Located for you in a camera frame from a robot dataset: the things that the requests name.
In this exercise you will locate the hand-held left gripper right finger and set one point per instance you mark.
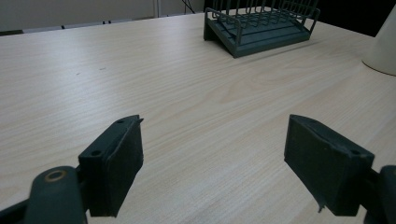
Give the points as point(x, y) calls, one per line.
point(320, 165)

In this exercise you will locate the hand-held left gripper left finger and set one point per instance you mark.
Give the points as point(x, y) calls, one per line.
point(115, 168)

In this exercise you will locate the white cone-shaped object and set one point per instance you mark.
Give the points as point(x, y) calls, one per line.
point(383, 46)

